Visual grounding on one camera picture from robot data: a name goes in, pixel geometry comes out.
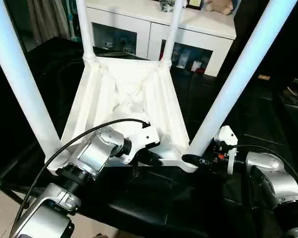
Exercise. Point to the white plastic table top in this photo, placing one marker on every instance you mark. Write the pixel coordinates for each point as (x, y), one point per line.
(119, 99)

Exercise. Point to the white printed mug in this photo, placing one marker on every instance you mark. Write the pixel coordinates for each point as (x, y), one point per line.
(183, 59)

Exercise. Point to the small white cup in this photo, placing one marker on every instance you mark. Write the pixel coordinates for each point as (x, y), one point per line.
(196, 65)

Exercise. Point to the white sideboard cabinet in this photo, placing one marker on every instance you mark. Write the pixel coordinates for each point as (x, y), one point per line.
(126, 17)

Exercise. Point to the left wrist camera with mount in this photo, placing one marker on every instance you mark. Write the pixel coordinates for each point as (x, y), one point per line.
(146, 137)

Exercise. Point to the beige curtain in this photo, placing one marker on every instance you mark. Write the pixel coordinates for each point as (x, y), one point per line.
(47, 22)

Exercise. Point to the small beige label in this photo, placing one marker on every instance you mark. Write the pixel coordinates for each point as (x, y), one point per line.
(264, 77)

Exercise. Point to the beige teddy bear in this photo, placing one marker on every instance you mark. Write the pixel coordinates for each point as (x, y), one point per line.
(218, 6)

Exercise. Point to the black shiny mat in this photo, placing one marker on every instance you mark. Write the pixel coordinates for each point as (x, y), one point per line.
(188, 198)

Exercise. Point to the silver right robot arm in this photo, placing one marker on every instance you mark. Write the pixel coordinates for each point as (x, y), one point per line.
(265, 163)

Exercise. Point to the dark cluttered bundle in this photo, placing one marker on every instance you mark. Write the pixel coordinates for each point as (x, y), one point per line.
(166, 5)

